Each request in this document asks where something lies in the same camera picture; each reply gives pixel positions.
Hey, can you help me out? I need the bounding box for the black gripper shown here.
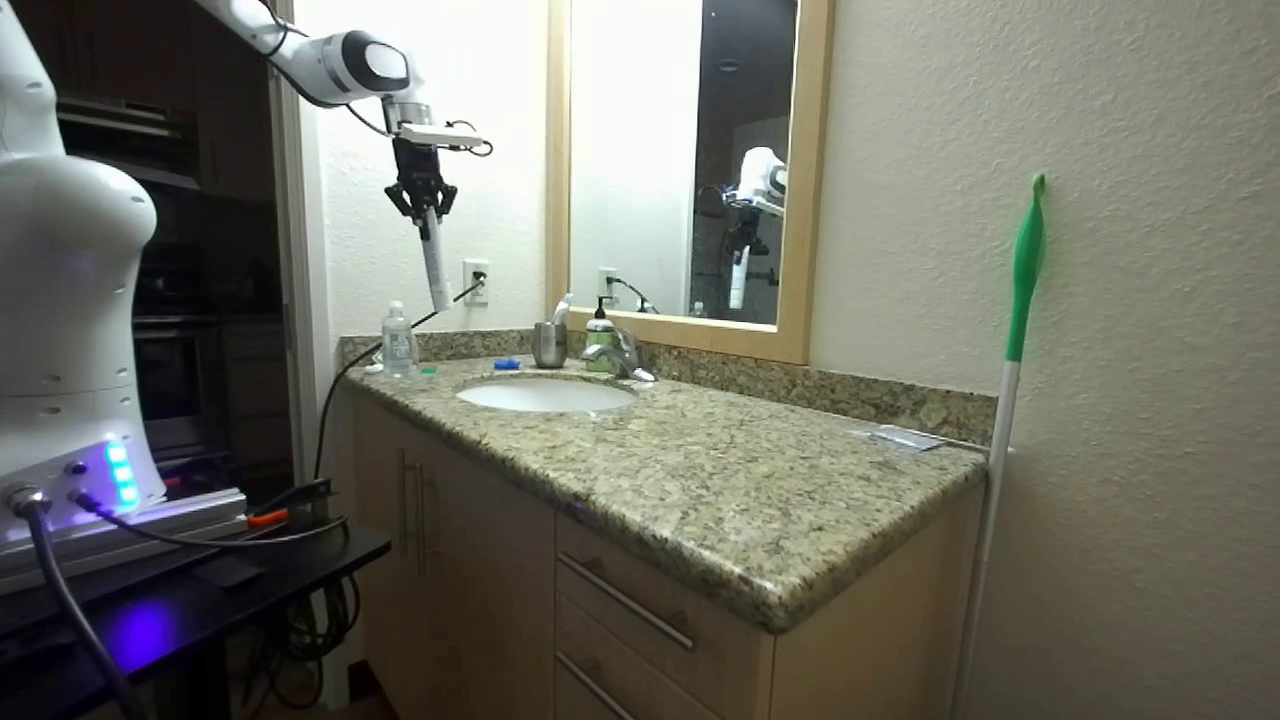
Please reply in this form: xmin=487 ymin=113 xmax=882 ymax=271
xmin=380 ymin=131 xmax=462 ymax=248

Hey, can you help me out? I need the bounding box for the white CeraVe lotion tube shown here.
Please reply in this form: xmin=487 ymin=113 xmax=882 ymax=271
xmin=414 ymin=208 xmax=454 ymax=318

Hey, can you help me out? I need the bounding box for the clear plastic water bottle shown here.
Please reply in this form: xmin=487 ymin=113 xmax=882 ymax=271
xmin=375 ymin=297 xmax=420 ymax=382

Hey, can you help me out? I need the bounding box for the metal cup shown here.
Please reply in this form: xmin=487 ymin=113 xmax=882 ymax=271
xmin=529 ymin=291 xmax=576 ymax=372

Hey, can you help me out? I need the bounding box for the white oval sink basin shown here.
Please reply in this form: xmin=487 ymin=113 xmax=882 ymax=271
xmin=450 ymin=372 xmax=642 ymax=419

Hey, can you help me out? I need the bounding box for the chrome sink faucet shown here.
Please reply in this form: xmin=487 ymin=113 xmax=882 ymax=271
xmin=576 ymin=291 xmax=661 ymax=387

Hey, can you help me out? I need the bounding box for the dark wooden shelf unit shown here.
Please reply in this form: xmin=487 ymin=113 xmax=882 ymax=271
xmin=11 ymin=0 xmax=296 ymax=498

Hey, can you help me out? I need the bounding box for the light wood vanity cabinet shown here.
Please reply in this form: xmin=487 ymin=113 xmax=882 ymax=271
xmin=340 ymin=387 xmax=992 ymax=720

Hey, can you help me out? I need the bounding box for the black robot table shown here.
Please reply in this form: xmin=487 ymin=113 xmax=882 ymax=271
xmin=0 ymin=519 xmax=400 ymax=720

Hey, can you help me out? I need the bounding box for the clear plastic packet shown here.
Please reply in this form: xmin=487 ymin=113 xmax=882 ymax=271
xmin=864 ymin=419 xmax=953 ymax=454

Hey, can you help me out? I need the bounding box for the white wall power outlet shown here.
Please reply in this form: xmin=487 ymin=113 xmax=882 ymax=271
xmin=460 ymin=254 xmax=496 ymax=311

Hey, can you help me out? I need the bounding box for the white door frame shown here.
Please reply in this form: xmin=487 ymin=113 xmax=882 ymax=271
xmin=260 ymin=0 xmax=340 ymax=491

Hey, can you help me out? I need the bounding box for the black power cable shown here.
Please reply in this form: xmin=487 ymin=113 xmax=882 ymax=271
xmin=309 ymin=271 xmax=487 ymax=488

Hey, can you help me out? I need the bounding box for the wood framed wall mirror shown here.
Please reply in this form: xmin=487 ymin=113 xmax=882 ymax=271
xmin=541 ymin=0 xmax=839 ymax=368

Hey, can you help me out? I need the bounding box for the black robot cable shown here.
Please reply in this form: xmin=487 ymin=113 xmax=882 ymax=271
xmin=66 ymin=488 xmax=353 ymax=557

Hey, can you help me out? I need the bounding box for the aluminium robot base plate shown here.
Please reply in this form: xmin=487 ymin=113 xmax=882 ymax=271
xmin=0 ymin=483 xmax=251 ymax=578

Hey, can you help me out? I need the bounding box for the long metal drawer handle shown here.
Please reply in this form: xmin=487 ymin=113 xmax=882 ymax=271
xmin=555 ymin=547 xmax=701 ymax=653

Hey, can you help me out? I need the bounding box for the tangled cable bundle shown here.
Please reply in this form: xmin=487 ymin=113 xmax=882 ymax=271
xmin=249 ymin=570 xmax=369 ymax=713

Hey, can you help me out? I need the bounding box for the short metal drawer handle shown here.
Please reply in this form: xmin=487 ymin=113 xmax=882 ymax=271
xmin=550 ymin=648 xmax=642 ymax=720

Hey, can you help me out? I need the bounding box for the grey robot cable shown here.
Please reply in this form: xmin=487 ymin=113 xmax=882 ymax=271
xmin=6 ymin=488 xmax=141 ymax=720

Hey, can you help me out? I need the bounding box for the green handled white mop pole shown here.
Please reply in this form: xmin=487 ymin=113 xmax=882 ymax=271
xmin=946 ymin=167 xmax=1050 ymax=720

